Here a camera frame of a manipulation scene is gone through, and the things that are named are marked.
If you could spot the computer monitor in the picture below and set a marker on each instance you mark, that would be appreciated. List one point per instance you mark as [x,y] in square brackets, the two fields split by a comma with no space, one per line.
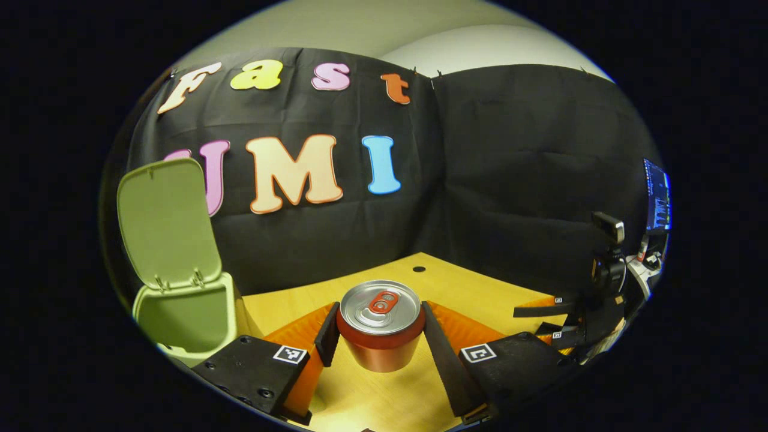
[657,195]

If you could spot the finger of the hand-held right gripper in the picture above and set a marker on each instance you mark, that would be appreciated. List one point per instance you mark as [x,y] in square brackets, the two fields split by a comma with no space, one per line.
[561,337]
[540,309]

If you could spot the green desktop garbage bin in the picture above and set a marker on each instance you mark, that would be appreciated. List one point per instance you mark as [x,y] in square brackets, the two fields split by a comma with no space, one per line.
[171,240]

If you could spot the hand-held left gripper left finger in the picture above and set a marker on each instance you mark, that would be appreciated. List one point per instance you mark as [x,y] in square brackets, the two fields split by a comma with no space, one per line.
[329,336]

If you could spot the red pop can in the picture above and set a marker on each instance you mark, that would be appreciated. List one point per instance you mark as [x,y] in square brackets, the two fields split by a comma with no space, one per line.
[381,336]

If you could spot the white and grey equipment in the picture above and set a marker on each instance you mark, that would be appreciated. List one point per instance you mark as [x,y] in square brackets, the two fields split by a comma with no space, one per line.
[645,270]

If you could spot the wooden desktop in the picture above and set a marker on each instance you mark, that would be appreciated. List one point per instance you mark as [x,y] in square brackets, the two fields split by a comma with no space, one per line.
[468,294]

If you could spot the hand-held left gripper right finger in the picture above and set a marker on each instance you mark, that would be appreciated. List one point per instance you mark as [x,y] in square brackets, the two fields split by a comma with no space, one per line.
[444,366]

